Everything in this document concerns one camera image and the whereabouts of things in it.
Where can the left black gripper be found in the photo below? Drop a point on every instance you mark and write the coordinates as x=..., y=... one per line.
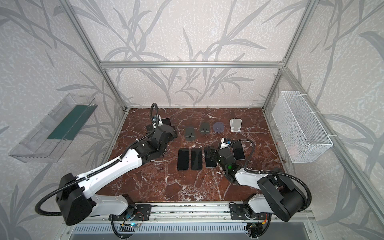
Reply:
x=165, y=124

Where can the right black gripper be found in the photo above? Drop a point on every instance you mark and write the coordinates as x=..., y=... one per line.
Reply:
x=217, y=153

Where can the silver-edged phone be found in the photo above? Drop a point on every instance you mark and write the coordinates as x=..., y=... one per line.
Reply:
x=209, y=157

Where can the white-edged phone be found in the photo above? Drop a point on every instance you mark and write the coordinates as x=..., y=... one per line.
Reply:
x=238, y=151

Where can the black phone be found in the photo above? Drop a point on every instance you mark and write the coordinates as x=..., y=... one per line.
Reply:
x=196, y=159
x=183, y=159

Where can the white folding phone stand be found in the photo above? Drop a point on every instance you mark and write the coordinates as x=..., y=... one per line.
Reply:
x=236, y=125

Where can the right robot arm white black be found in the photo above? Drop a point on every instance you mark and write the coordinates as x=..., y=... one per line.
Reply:
x=282, y=194

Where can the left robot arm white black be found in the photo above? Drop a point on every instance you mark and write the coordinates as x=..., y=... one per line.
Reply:
x=81, y=200

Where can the grey round-base stand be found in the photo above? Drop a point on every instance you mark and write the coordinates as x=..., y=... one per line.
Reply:
x=190, y=134

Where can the lavender round-base stand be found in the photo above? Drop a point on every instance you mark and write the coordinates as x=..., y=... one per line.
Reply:
x=218, y=127

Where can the grey stand rear middle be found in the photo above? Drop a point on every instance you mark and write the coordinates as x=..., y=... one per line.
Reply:
x=205, y=128

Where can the green circuit board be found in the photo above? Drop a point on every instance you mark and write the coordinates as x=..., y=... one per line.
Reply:
x=127, y=226

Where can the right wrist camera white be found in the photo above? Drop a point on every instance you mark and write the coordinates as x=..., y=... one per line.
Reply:
x=225, y=142

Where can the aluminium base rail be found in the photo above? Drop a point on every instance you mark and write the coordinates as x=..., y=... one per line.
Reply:
x=190, y=212

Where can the white wire mesh basket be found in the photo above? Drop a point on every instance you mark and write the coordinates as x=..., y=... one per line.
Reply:
x=302, y=133

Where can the aluminium frame crossbar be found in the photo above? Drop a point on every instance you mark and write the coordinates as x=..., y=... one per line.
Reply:
x=158, y=65

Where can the clear plastic wall bin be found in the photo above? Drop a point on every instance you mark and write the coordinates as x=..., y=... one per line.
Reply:
x=47, y=142

